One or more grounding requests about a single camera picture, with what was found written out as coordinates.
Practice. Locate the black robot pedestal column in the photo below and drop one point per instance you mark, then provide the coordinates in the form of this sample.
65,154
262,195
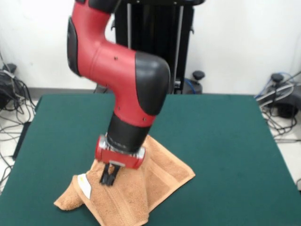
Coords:
152,28

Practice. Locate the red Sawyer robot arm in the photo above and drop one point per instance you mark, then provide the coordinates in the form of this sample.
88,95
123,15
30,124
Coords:
113,70

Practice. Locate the black pedestal leg with knob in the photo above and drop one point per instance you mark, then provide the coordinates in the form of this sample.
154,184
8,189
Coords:
198,75

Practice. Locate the tan terry towel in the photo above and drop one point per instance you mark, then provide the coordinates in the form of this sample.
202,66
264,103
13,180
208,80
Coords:
164,176

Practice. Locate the dark green table cloth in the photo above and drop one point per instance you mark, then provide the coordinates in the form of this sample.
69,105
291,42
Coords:
211,141

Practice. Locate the black pedestal foot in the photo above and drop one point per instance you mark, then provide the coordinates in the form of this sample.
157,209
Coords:
277,77
9,67

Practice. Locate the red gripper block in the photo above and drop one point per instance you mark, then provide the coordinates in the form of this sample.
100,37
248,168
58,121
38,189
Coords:
120,159

